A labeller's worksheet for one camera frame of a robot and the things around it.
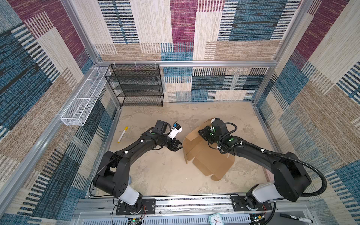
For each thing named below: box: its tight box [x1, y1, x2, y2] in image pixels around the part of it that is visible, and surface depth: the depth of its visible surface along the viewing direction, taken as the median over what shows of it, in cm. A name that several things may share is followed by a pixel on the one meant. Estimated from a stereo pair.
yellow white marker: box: [117, 126, 128, 144], surface depth 104 cm
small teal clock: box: [208, 212, 225, 225], surface depth 70 cm
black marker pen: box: [279, 213, 314, 224], surface depth 70 cm
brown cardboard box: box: [182, 117, 236, 182], surface depth 89 cm
